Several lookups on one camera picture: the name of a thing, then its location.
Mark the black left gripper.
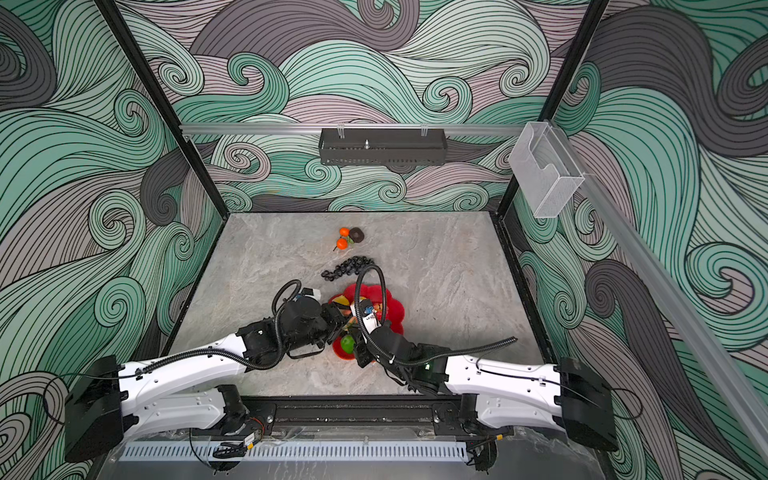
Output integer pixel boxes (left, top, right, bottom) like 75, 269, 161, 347
286, 301, 358, 356

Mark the green lime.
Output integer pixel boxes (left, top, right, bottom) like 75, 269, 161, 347
340, 334, 355, 355

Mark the red flower-shaped fruit bowl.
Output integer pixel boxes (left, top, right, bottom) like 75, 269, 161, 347
331, 284, 405, 361

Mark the dark brown passion fruit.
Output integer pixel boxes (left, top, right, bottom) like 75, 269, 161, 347
347, 227, 365, 243

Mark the small wrinkled yellow fruit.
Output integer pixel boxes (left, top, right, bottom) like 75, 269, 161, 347
332, 295, 350, 307

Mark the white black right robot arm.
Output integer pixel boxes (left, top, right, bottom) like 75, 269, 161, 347
352, 325, 619, 452

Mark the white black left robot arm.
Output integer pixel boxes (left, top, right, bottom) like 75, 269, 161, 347
64, 293, 353, 463

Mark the dark purple grape bunch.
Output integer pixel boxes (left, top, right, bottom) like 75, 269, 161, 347
321, 256, 375, 282

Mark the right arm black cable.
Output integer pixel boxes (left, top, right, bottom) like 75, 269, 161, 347
353, 263, 518, 368

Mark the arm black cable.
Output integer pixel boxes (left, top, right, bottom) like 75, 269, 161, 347
119, 278, 303, 376
353, 263, 518, 368

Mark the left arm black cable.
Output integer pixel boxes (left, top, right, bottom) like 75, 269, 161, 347
119, 278, 303, 376

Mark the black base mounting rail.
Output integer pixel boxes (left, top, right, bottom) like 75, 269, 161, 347
119, 394, 577, 439

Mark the white slotted cable duct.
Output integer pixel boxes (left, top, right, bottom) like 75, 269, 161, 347
119, 440, 468, 463

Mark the black perforated wall tray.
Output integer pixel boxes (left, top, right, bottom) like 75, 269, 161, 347
318, 127, 448, 167

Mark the clear plastic wall bin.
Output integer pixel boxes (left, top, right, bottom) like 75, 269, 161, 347
508, 121, 584, 219

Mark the aluminium wall rail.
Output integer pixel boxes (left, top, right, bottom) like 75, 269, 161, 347
179, 122, 529, 138

